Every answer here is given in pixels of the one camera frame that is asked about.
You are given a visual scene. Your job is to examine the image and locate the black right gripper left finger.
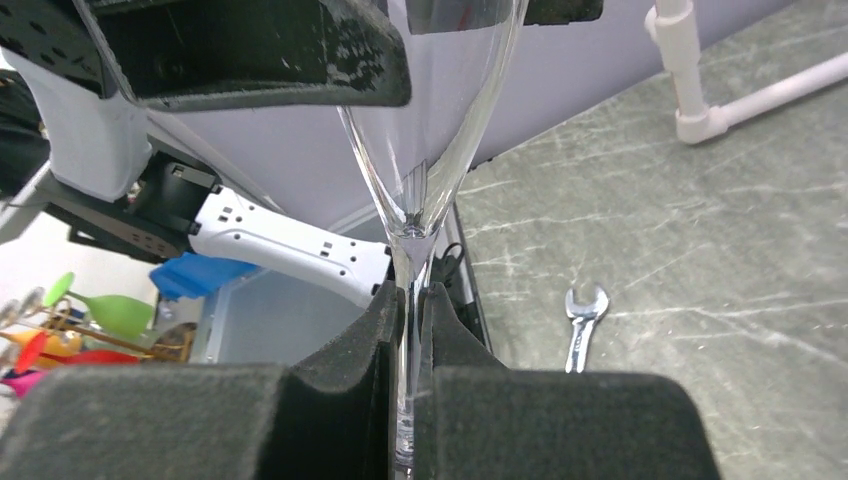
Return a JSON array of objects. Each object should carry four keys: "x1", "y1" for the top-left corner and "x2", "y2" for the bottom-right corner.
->
[{"x1": 1, "y1": 283, "x2": 398, "y2": 479}]

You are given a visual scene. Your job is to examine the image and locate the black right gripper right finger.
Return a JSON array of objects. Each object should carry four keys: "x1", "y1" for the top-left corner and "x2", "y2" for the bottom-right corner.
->
[{"x1": 413, "y1": 284, "x2": 720, "y2": 479}]

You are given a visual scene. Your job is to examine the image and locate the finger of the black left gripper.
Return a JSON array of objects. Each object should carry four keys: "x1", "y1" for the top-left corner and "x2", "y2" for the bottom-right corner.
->
[
  {"x1": 404, "y1": 0, "x2": 604, "y2": 34},
  {"x1": 76, "y1": 0, "x2": 412, "y2": 112}
]

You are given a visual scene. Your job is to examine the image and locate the clear wine glass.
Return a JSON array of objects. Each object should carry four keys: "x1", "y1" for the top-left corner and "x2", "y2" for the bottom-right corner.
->
[{"x1": 339, "y1": 1, "x2": 526, "y2": 479}]

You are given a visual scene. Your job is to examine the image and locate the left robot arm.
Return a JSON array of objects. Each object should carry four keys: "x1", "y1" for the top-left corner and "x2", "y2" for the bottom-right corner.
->
[{"x1": 1, "y1": 1, "x2": 603, "y2": 306}]

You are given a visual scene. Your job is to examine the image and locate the colourful plastic wine glasses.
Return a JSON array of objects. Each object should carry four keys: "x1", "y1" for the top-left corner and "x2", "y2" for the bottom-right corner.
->
[{"x1": 0, "y1": 271, "x2": 197, "y2": 399}]

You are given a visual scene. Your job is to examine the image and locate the silver double open wrench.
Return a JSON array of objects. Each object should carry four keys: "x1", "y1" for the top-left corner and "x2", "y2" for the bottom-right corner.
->
[{"x1": 564, "y1": 284, "x2": 610, "y2": 373}]

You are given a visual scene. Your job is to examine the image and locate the blue plastic bin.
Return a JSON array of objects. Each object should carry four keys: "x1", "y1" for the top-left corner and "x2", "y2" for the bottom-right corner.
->
[{"x1": 149, "y1": 253, "x2": 258, "y2": 301}]

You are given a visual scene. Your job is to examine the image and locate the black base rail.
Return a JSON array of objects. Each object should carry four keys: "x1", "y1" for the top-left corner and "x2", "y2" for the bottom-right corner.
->
[{"x1": 431, "y1": 206, "x2": 494, "y2": 354}]

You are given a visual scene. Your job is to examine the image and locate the white PVC pipe frame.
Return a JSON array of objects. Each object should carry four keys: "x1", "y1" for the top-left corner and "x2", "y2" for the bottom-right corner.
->
[{"x1": 644, "y1": 1, "x2": 847, "y2": 145}]

